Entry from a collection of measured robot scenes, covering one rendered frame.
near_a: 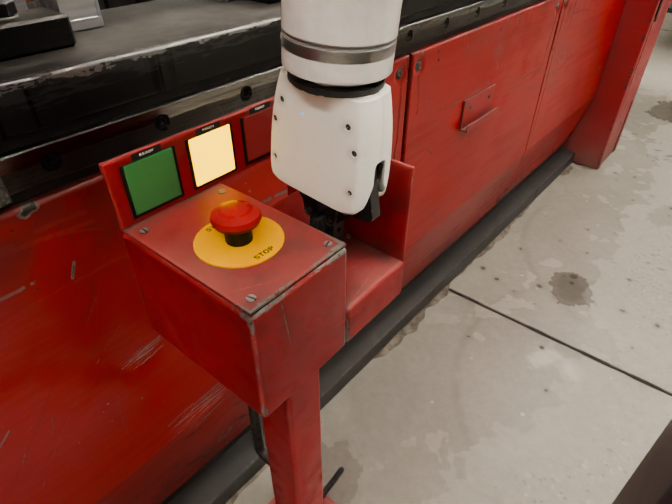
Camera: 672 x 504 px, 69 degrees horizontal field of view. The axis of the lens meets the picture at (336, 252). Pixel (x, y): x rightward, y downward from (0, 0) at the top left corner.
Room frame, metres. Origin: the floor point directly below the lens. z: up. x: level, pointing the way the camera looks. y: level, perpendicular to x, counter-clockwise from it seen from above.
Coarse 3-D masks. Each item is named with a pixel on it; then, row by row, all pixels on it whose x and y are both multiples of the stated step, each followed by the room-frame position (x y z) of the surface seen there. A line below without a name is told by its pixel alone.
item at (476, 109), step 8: (488, 88) 1.14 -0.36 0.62; (472, 96) 1.09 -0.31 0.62; (480, 96) 1.11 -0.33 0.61; (488, 96) 1.15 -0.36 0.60; (464, 104) 1.06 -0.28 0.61; (472, 104) 1.09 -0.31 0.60; (480, 104) 1.12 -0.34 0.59; (488, 104) 1.16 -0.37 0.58; (464, 112) 1.06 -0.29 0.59; (472, 112) 1.09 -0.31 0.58; (480, 112) 1.13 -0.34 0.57; (488, 112) 1.13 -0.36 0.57; (496, 112) 1.16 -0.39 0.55; (464, 120) 1.07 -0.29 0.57; (472, 120) 1.10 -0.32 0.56; (480, 120) 1.09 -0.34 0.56; (464, 128) 1.06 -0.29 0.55; (472, 128) 1.07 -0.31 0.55
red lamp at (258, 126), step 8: (264, 112) 0.46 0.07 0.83; (272, 112) 0.47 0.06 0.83; (248, 120) 0.44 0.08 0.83; (256, 120) 0.45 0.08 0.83; (264, 120) 0.46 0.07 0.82; (248, 128) 0.44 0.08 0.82; (256, 128) 0.45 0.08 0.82; (264, 128) 0.46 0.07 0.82; (248, 136) 0.44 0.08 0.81; (256, 136) 0.45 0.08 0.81; (264, 136) 0.46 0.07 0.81; (248, 144) 0.44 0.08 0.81; (256, 144) 0.45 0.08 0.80; (264, 144) 0.46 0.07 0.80; (248, 152) 0.44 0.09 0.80; (256, 152) 0.45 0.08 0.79; (264, 152) 0.45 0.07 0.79; (248, 160) 0.44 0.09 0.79
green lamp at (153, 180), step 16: (144, 160) 0.36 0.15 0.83; (160, 160) 0.37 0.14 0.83; (128, 176) 0.34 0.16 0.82; (144, 176) 0.35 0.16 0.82; (160, 176) 0.36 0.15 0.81; (176, 176) 0.38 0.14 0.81; (144, 192) 0.35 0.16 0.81; (160, 192) 0.36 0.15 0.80; (176, 192) 0.37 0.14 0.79; (144, 208) 0.35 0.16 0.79
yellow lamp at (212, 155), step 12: (216, 132) 0.41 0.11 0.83; (228, 132) 0.42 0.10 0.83; (192, 144) 0.39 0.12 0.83; (204, 144) 0.40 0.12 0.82; (216, 144) 0.41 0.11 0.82; (228, 144) 0.42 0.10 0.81; (192, 156) 0.39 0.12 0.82; (204, 156) 0.40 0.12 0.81; (216, 156) 0.41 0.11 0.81; (228, 156) 0.42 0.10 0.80; (204, 168) 0.40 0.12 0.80; (216, 168) 0.41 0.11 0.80; (228, 168) 0.42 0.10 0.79; (204, 180) 0.40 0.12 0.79
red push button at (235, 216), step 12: (228, 204) 0.33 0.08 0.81; (240, 204) 0.33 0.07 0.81; (252, 204) 0.33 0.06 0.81; (216, 216) 0.31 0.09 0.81; (228, 216) 0.31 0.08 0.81; (240, 216) 0.31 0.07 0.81; (252, 216) 0.31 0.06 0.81; (216, 228) 0.30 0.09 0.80; (228, 228) 0.30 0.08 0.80; (240, 228) 0.30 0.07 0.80; (252, 228) 0.31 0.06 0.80; (228, 240) 0.31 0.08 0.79; (240, 240) 0.31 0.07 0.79
